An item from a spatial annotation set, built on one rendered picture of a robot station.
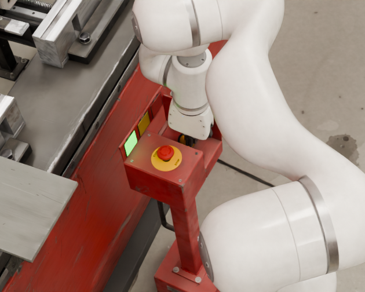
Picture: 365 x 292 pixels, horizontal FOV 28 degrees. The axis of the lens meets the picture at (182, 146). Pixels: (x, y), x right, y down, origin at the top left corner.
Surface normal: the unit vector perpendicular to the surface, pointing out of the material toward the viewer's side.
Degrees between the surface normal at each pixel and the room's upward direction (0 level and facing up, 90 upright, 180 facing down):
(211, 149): 0
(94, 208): 90
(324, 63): 0
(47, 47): 90
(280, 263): 58
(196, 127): 91
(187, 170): 0
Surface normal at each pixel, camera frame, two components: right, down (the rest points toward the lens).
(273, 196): -0.19, -0.86
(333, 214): 0.01, -0.29
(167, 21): 0.04, 0.22
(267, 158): -0.36, 0.78
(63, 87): -0.08, -0.58
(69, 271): 0.91, 0.28
